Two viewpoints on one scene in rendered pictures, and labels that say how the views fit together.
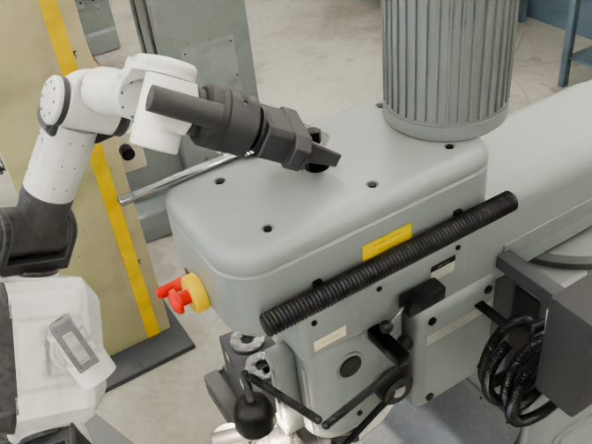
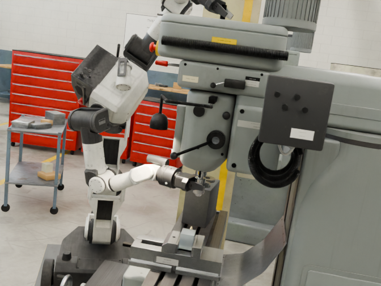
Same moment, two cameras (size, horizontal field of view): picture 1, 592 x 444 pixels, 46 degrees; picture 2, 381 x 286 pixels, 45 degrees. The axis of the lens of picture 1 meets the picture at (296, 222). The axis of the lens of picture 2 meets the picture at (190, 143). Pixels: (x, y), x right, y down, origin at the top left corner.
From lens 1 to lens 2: 1.39 m
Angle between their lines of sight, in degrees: 41
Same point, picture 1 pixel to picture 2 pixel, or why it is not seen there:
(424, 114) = (267, 12)
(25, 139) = not seen: hidden behind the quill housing
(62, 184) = (157, 31)
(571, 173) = (341, 80)
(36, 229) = (142, 45)
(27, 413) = (97, 91)
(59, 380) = (114, 90)
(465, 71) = not seen: outside the picture
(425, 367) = (234, 141)
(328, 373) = (190, 110)
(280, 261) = (178, 20)
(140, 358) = not seen: hidden behind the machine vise
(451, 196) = (259, 39)
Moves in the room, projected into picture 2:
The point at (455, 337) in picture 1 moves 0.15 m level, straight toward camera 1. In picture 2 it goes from (254, 135) to (223, 135)
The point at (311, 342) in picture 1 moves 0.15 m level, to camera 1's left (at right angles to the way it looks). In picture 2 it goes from (182, 74) to (151, 68)
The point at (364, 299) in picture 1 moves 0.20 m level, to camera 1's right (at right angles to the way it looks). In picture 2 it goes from (210, 70) to (258, 77)
